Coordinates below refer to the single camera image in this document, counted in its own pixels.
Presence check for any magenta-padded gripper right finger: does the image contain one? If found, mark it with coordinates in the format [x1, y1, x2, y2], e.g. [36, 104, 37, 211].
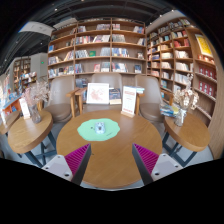
[132, 143, 184, 185]

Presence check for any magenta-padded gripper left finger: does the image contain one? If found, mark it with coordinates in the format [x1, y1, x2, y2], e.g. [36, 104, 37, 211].
[41, 143, 92, 186]

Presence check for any transparent blue computer mouse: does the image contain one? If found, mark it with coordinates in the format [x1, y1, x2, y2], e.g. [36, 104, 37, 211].
[94, 121, 106, 135]

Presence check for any green blob-shaped mouse pad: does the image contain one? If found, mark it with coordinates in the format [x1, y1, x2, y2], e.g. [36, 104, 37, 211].
[77, 118, 121, 142]

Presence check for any round wooden side table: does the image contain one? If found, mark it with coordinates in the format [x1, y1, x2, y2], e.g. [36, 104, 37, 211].
[7, 109, 58, 168]
[163, 113, 211, 168]

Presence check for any stack of colourful books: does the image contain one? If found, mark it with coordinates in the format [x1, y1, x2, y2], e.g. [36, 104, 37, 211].
[159, 103, 180, 118]

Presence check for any beige armchair with wooden arms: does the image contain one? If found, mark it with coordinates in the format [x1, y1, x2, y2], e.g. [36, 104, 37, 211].
[74, 72, 124, 114]
[134, 74, 165, 124]
[44, 75, 80, 124]

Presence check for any white sign on wooden stand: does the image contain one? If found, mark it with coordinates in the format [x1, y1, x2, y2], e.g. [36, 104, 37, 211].
[120, 85, 138, 118]

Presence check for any white framed pink picture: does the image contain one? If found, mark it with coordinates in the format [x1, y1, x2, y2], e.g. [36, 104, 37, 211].
[86, 82, 110, 105]

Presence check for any stack of light blue books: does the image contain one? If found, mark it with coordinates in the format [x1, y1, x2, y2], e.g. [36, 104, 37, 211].
[133, 85, 146, 94]

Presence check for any dark-covered book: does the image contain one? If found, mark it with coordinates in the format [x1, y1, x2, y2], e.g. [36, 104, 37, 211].
[109, 87, 122, 105]

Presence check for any small white card sign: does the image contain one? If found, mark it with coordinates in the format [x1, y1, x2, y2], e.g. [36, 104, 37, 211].
[18, 97, 32, 120]

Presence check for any small distant book shelf unit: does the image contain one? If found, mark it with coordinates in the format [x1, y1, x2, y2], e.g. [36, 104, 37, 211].
[13, 57, 32, 91]

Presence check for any wide wooden book shelf unit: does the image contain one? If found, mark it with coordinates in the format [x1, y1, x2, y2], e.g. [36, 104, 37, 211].
[47, 18, 147, 81]

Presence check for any white hanging ceiling panel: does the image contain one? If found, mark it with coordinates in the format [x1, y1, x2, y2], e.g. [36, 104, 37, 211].
[18, 21, 46, 37]

